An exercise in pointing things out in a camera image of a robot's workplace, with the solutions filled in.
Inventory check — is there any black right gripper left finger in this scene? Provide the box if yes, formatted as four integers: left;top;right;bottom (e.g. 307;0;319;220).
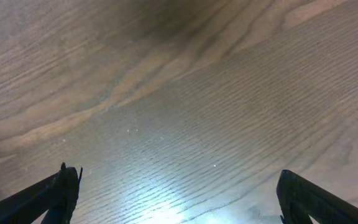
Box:
0;163;83;224

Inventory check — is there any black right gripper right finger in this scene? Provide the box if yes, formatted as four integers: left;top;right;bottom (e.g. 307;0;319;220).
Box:
276;170;358;224

